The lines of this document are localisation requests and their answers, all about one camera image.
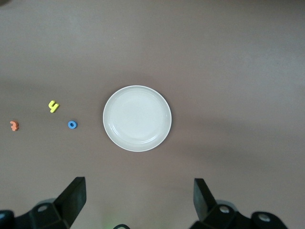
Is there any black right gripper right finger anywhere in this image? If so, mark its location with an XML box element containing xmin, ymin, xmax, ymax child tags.
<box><xmin>190</xmin><ymin>178</ymin><xmax>289</xmax><ymax>229</ymax></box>

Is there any beige round plate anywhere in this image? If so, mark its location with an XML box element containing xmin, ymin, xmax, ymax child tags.
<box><xmin>102</xmin><ymin>85</ymin><xmax>173</xmax><ymax>153</ymax></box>

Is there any yellow foam letter h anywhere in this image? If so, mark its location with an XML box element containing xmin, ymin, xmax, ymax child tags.
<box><xmin>48</xmin><ymin>100</ymin><xmax>60</xmax><ymax>114</ymax></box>

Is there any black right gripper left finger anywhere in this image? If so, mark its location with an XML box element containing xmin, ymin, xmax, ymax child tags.
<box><xmin>0</xmin><ymin>177</ymin><xmax>86</xmax><ymax>229</ymax></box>

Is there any brown table cover sheet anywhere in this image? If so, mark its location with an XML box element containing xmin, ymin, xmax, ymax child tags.
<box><xmin>0</xmin><ymin>0</ymin><xmax>305</xmax><ymax>229</ymax></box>

